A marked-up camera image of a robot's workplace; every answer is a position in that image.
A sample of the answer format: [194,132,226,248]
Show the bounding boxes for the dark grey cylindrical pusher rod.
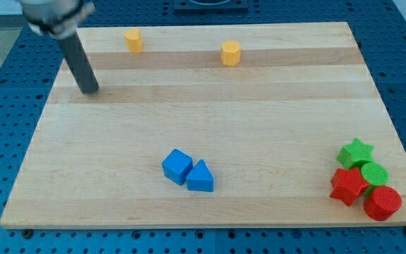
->
[57,32,99,94]

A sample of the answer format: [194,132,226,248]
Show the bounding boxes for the red star block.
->
[330,167,370,206]

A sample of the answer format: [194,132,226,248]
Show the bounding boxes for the green star block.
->
[336,138,374,169]

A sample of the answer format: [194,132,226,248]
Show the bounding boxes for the yellow heart block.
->
[124,28,143,53]

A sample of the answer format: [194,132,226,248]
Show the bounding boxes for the blue cube block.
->
[161,149,193,186]

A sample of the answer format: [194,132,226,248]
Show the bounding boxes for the yellow octagon block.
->
[220,40,242,66]

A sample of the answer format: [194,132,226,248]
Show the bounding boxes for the blue triangle block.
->
[186,159,214,192]

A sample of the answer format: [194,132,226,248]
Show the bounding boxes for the wooden board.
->
[0,22,406,229]

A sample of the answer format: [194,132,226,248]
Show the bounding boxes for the green cylinder block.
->
[360,162,389,197]

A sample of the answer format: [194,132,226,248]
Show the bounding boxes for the red cylinder block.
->
[363,186,402,221]

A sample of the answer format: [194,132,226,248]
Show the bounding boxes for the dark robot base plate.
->
[173,0,249,13]

